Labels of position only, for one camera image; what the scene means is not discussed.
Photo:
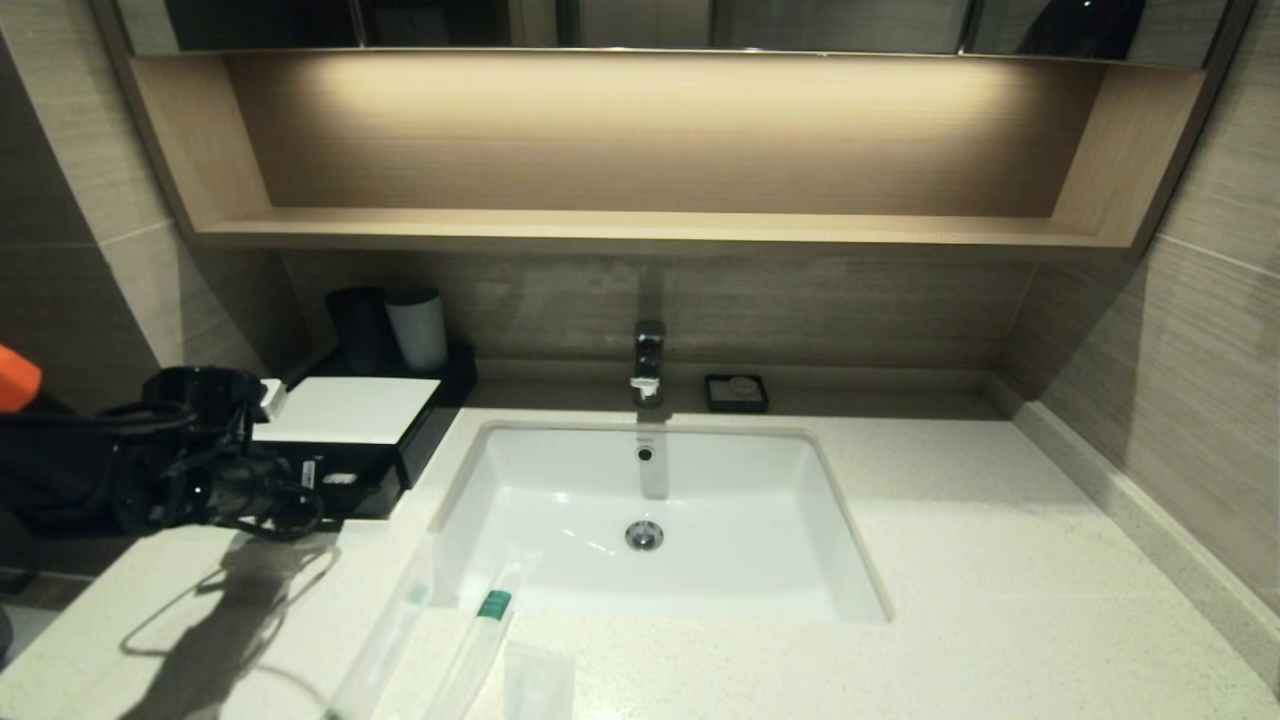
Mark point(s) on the chrome faucet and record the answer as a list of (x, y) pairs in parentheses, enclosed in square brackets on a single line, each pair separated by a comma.
[(648, 358)]

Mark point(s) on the long sachet with green label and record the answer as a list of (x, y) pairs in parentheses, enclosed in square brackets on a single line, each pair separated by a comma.
[(480, 640)]

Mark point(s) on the white sink basin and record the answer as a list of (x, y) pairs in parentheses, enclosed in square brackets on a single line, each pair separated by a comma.
[(700, 560)]

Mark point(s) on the beige soap bar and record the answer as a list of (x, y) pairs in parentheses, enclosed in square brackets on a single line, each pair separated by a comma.
[(742, 385)]

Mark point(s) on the wooden wall shelf niche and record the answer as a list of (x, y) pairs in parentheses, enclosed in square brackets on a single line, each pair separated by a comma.
[(640, 150)]

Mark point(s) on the black soap dish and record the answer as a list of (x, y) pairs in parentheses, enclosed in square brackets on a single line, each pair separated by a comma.
[(715, 400)]

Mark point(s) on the black box drawer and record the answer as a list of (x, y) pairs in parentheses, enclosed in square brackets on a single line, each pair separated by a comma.
[(375, 500)]

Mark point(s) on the black box housing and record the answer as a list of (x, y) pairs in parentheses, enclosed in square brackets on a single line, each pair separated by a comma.
[(455, 385)]

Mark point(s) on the chrome sink drain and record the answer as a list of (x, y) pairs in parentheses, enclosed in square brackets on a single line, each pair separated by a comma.
[(644, 535)]

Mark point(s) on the plain long white sachet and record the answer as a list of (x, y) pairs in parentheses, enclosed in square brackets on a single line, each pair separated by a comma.
[(390, 630)]

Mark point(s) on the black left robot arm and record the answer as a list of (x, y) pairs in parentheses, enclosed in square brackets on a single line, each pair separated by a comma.
[(60, 470)]

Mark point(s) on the white rectangular sheet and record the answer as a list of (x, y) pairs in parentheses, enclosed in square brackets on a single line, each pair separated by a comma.
[(350, 410)]

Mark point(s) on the black cup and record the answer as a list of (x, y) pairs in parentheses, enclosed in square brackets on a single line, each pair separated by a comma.
[(356, 330)]

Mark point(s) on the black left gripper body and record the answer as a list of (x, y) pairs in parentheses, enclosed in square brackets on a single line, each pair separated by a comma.
[(250, 490)]

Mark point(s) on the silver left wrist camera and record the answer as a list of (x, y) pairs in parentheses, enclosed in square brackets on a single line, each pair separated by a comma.
[(272, 398)]

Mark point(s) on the mirror cabinet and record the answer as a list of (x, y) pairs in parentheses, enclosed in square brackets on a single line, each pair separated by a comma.
[(640, 22)]

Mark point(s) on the small crumpled white sachet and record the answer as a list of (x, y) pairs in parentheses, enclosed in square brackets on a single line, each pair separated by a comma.
[(540, 685)]

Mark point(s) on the white cup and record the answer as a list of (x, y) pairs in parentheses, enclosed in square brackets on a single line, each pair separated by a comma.
[(418, 330)]

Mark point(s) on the stored plain white sachet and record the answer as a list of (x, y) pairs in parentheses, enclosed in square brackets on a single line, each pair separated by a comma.
[(340, 479)]

